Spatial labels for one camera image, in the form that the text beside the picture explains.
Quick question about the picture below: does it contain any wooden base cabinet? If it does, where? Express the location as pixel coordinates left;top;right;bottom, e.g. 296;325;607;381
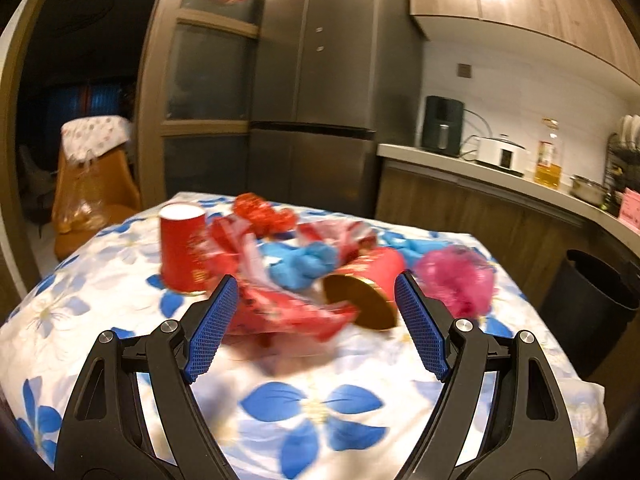
375;157;640;376

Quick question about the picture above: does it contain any wooden wall cabinet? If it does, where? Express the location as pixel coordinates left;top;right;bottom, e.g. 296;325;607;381
407;0;640;86

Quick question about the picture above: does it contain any wooden framed glass door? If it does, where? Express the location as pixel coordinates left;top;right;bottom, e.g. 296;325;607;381
135;0;281;211

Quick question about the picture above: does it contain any grey refrigerator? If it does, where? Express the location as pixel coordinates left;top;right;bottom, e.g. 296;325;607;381
247;0;426;218

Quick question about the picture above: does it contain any black air fryer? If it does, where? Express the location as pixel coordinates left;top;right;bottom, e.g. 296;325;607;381
422;95;465;156

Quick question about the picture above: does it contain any pink utensil holder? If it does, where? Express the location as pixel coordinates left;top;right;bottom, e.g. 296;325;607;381
617;187;640;223

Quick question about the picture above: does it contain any row of white plates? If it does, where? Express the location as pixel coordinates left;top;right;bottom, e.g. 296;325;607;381
617;114;640;151

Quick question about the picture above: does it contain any black power cable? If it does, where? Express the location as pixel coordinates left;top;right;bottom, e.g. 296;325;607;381
460;110;488;158

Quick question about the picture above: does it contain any black trash bin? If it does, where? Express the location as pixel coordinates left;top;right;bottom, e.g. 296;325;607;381
540;249;640;378

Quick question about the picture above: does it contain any steel pot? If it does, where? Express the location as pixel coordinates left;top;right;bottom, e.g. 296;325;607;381
570;175;608;206

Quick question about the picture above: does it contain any dotted white cloth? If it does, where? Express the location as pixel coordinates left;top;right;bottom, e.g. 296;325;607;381
61;115;133;161

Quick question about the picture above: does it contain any orange chair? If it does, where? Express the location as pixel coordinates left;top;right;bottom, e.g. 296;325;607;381
52;145;143;263

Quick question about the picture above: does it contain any grey kitchen countertop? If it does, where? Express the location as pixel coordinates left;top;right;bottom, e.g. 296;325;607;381
377;142;640;243

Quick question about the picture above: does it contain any red cellophane wrapper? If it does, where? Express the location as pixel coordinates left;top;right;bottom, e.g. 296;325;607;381
232;192;296;236

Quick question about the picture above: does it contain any clear plastic bag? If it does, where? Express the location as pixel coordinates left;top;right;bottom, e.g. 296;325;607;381
52;157;113;235

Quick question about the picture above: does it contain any black dish rack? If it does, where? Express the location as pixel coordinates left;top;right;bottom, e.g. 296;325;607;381
602;132;640;201

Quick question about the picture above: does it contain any blue floral tablecloth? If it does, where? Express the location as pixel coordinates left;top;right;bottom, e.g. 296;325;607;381
0;191;608;480

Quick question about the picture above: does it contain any pink plastic bag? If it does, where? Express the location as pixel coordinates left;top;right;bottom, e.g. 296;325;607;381
416;245;496;316

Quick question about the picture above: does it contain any white electric cooker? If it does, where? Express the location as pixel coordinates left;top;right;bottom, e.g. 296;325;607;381
472;134;528;171

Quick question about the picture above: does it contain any cooking oil bottle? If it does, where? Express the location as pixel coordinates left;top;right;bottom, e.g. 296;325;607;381
534;117;563;188

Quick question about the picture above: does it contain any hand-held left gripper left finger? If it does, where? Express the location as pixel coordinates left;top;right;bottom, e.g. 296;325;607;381
56;274;241;480

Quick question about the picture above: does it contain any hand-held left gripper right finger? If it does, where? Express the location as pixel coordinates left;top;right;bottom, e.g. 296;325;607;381
394;270;576;480

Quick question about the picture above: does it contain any red and white plastic bag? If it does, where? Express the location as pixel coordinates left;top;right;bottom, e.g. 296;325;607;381
205;217;381;336

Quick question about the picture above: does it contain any red paper cup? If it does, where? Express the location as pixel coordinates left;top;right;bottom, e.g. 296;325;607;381
322;247;406;331
159;203;208;295

